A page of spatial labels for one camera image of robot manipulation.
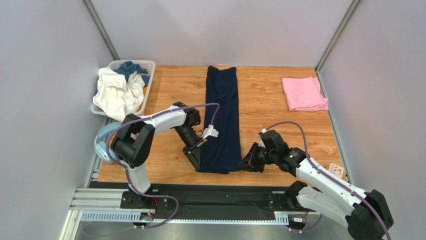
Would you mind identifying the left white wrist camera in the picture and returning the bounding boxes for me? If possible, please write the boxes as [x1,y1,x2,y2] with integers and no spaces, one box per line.
[201,124,219,139]

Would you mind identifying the folded pink t shirt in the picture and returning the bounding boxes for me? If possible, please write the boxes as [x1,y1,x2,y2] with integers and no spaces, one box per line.
[281,76,329,112]

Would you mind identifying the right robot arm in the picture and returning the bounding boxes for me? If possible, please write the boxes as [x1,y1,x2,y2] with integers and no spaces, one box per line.
[237,129,394,240]

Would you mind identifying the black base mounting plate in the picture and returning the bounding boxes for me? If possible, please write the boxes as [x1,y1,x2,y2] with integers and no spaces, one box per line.
[120,183,307,221]

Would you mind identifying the white t shirt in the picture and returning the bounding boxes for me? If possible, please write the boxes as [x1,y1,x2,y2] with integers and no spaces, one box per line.
[92,67,146,122]

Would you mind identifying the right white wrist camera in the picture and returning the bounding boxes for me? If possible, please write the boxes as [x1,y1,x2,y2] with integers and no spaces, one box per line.
[258,128,268,148]

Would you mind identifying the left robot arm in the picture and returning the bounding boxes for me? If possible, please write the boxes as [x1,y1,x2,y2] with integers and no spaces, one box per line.
[111,102,208,209]

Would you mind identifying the pink cube power socket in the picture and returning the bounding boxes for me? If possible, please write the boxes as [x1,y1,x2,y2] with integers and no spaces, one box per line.
[328,163,345,179]

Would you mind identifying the light blue headphones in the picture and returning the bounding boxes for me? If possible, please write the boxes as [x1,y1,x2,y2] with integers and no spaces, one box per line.
[94,122,122,164]

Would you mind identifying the blue t shirt in basket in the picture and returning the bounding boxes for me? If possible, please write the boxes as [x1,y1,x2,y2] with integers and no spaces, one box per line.
[114,61,150,86]

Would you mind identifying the white laundry basket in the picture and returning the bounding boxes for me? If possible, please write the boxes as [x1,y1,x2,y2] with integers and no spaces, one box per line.
[90,60,156,117]

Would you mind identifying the aluminium front rail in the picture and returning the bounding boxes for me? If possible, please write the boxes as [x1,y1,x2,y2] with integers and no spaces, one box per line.
[60,182,315,240]

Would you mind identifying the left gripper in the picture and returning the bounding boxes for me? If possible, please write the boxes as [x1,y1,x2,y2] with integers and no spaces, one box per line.
[174,124,209,171]

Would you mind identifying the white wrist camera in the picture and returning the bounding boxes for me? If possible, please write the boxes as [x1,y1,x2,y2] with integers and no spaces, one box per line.
[258,128,268,148]
[201,124,219,139]

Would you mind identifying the navy blue t shirt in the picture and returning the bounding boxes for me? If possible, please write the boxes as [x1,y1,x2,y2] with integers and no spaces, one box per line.
[197,66,242,174]

